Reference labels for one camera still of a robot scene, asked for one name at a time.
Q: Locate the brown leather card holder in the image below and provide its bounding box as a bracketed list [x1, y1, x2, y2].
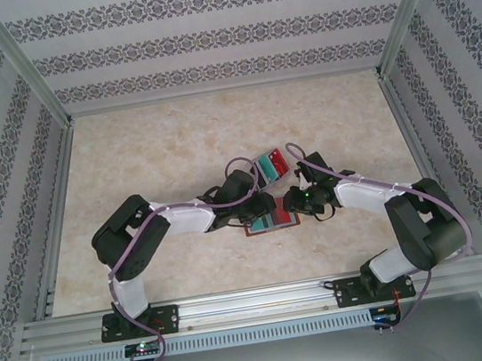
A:
[239, 194, 301, 238]

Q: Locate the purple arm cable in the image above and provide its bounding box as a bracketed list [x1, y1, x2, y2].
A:
[285, 118, 482, 342]
[92, 155, 286, 361]

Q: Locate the red VIP card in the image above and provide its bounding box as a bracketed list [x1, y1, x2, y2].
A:
[273, 195, 300, 227]

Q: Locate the aluminium side rail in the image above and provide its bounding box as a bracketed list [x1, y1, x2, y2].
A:
[376, 65, 475, 265]
[9, 122, 101, 321]

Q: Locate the controller board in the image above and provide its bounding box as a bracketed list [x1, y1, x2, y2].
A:
[123, 339, 162, 359]
[372, 301, 404, 330]

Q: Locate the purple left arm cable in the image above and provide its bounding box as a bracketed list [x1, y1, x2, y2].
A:
[92, 155, 286, 361]

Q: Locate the stack of teal cards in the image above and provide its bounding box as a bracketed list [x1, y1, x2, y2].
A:
[254, 153, 278, 184]

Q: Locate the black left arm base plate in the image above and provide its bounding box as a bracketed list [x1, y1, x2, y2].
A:
[97, 302, 183, 344]

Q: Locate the aluminium frame post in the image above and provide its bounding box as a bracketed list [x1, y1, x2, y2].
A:
[366, 0, 462, 82]
[0, 0, 77, 137]

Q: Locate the slotted grey cable duct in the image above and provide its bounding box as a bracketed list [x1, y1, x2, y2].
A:
[38, 308, 374, 361]

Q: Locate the aluminium mounting rail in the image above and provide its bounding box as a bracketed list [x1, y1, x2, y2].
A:
[16, 256, 482, 356]

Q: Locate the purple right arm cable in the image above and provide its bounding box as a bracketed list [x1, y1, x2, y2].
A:
[285, 118, 482, 342]

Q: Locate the teal card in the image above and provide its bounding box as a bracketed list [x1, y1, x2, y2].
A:
[248, 213, 277, 235]

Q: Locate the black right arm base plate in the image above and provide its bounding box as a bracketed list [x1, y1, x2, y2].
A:
[331, 267, 418, 310]

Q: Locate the clear acrylic card box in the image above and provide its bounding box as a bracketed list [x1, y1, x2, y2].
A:
[249, 145, 293, 188]

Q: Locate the left controller board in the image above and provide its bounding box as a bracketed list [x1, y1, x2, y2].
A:
[123, 339, 162, 359]

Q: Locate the right controller board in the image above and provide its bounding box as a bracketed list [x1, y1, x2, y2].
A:
[372, 301, 404, 330]

